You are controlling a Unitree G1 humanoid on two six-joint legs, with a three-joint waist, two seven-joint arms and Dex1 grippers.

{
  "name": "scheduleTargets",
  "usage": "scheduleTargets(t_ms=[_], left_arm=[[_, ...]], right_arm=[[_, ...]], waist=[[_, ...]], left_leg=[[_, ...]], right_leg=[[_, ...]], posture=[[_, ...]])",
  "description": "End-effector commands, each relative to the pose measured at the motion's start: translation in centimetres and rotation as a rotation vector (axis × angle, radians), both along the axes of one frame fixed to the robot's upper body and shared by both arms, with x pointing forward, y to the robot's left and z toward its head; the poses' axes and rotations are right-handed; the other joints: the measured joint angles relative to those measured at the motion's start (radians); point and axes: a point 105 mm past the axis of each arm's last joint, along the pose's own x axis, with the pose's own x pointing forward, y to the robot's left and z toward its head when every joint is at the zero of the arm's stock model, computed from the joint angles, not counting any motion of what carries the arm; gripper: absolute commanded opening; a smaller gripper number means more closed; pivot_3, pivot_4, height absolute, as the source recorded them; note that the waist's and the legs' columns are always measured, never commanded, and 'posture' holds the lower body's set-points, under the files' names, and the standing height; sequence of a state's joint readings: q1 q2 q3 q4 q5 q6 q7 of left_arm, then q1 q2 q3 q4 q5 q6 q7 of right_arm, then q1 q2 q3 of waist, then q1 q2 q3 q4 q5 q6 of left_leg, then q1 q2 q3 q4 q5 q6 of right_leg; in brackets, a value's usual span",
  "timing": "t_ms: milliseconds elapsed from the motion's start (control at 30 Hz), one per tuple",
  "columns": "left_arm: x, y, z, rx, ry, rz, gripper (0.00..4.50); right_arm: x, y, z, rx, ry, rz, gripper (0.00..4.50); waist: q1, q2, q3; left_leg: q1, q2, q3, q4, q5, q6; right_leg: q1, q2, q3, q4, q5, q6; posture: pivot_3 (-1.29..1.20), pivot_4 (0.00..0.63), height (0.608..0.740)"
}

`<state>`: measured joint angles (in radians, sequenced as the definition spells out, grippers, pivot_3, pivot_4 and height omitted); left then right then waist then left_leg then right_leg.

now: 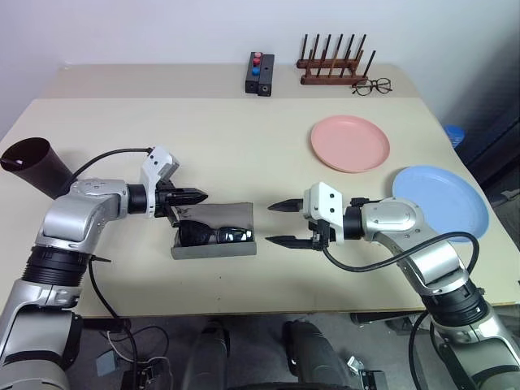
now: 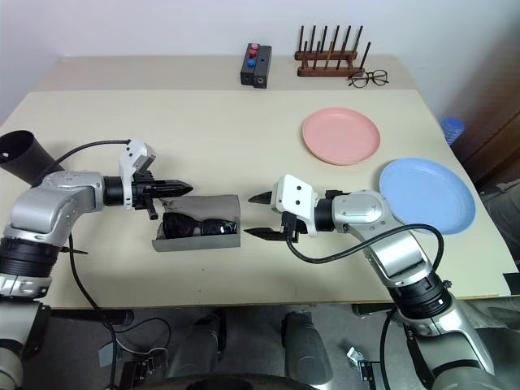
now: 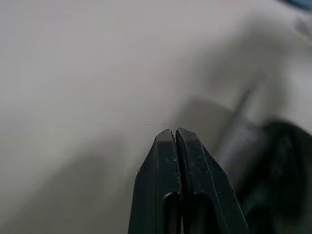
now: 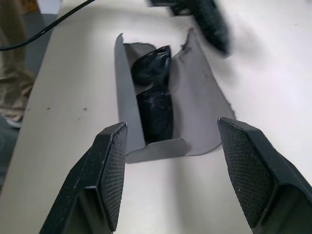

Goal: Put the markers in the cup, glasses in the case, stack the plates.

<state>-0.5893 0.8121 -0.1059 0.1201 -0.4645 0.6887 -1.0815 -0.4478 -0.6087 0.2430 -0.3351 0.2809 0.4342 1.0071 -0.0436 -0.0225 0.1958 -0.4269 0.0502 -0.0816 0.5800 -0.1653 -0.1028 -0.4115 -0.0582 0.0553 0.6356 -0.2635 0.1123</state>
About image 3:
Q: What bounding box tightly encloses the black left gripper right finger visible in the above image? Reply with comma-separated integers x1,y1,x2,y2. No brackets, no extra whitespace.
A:
175,126,250,234

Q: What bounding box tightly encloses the blue object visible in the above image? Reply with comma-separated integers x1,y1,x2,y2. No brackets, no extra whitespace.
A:
284,0,312,12

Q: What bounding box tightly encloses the black and grey object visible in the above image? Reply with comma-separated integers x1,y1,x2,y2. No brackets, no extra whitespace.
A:
214,90,312,234

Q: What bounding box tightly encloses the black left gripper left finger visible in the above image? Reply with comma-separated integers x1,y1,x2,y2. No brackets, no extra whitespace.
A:
127,128,183,234

